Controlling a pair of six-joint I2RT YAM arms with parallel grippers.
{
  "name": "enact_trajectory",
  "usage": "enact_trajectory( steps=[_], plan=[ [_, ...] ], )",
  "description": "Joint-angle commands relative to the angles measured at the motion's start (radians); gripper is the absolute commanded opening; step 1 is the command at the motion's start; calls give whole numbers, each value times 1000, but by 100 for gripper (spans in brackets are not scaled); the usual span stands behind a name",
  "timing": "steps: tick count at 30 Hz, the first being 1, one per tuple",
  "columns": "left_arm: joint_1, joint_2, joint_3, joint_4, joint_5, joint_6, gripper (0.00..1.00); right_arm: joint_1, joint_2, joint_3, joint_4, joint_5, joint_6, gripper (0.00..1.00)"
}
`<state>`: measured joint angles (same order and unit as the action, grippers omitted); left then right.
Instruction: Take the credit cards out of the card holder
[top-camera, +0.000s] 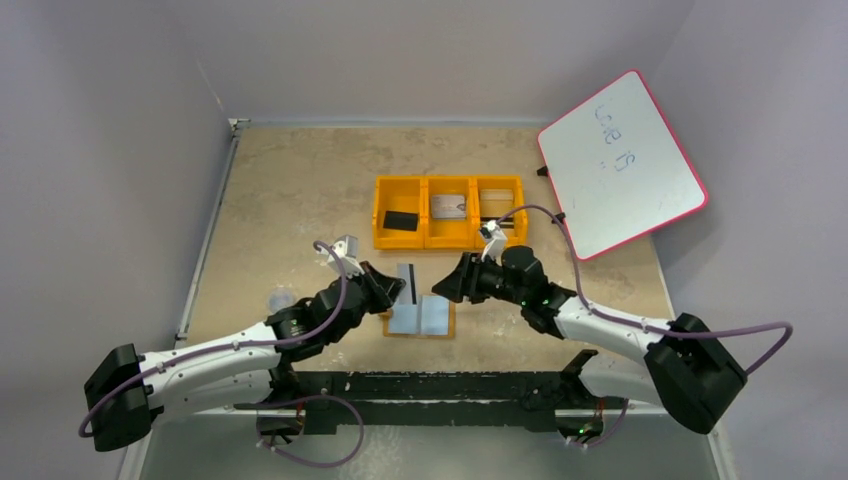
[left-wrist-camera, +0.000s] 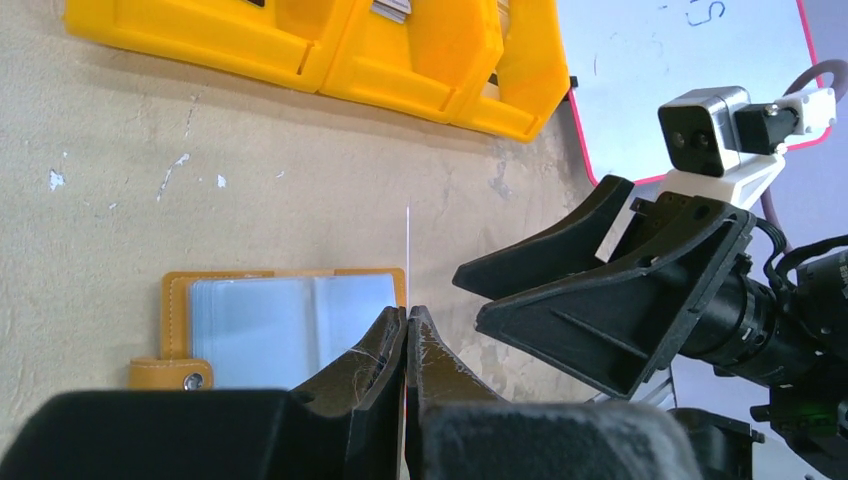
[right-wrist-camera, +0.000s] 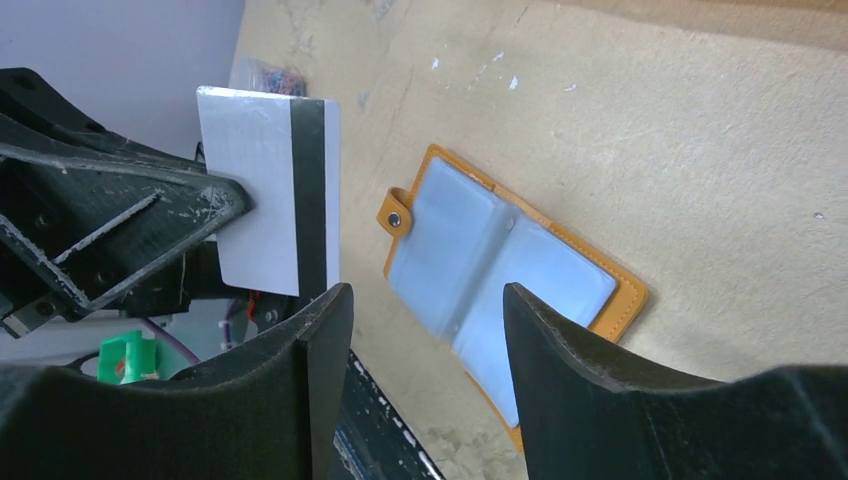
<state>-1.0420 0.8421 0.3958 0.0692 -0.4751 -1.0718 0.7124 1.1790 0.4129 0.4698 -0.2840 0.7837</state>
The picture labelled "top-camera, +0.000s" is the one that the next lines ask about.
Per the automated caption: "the striped card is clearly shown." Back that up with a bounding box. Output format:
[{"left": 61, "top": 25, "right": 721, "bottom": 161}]
[{"left": 396, "top": 263, "right": 418, "bottom": 305}]

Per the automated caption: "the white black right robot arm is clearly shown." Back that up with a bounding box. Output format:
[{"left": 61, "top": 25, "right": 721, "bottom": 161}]
[{"left": 432, "top": 246, "right": 748, "bottom": 434}]

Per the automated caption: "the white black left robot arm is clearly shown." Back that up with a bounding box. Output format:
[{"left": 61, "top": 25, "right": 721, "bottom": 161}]
[{"left": 78, "top": 261, "right": 407, "bottom": 452}]

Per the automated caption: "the black card in bin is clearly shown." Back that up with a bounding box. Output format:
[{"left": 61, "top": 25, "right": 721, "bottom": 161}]
[{"left": 382, "top": 210, "right": 419, "bottom": 232}]

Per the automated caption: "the silver striped card middle bin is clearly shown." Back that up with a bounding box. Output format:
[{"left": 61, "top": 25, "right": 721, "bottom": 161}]
[{"left": 430, "top": 194, "right": 467, "bottom": 220}]

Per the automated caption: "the yellow plastic sorting bin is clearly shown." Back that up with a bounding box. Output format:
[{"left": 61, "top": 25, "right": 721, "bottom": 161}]
[{"left": 372, "top": 175, "right": 528, "bottom": 250}]

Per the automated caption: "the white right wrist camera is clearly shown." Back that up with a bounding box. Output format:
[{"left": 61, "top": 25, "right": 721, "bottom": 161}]
[{"left": 479, "top": 220, "right": 508, "bottom": 261}]

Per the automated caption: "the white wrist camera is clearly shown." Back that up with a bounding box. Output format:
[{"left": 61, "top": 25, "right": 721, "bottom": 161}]
[
  {"left": 479, "top": 220, "right": 508, "bottom": 261},
  {"left": 328, "top": 235, "right": 364, "bottom": 278}
]

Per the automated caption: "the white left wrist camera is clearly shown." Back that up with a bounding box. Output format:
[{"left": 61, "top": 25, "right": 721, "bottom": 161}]
[{"left": 328, "top": 235, "right": 364, "bottom": 278}]

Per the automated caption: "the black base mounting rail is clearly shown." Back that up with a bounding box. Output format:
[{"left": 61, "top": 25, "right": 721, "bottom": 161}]
[{"left": 256, "top": 350, "right": 623, "bottom": 445}]

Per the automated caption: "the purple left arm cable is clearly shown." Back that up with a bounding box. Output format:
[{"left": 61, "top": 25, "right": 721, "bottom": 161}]
[{"left": 78, "top": 240, "right": 366, "bottom": 468}]

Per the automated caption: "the white board with pink frame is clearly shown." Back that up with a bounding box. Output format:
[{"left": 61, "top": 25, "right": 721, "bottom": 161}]
[{"left": 537, "top": 69, "right": 709, "bottom": 260}]

